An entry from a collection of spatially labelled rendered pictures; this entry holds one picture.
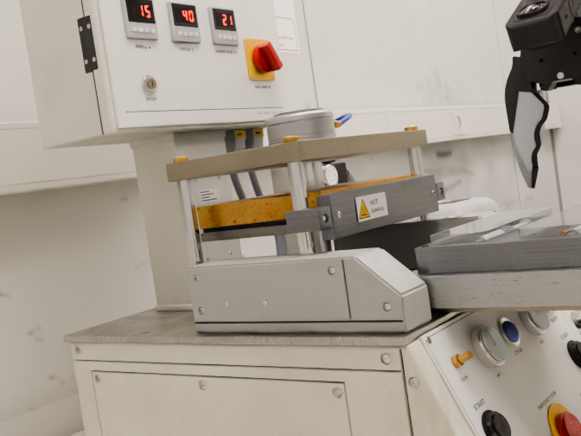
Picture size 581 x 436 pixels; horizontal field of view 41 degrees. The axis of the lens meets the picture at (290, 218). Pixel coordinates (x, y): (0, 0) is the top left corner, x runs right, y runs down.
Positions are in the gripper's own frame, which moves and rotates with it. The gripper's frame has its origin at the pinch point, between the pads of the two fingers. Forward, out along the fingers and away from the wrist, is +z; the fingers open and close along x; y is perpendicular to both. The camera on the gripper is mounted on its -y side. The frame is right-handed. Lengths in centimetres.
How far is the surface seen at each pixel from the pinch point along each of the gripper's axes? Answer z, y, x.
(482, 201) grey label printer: 8, 96, 51
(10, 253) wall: 2, -8, 78
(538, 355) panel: 18.4, 3.8, 7.1
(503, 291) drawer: 8.9, -10.7, 3.9
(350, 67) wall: -28, 93, 79
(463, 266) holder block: 6.7, -9.7, 7.7
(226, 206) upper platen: -1.2, -10.0, 34.1
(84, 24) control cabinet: -23, -16, 45
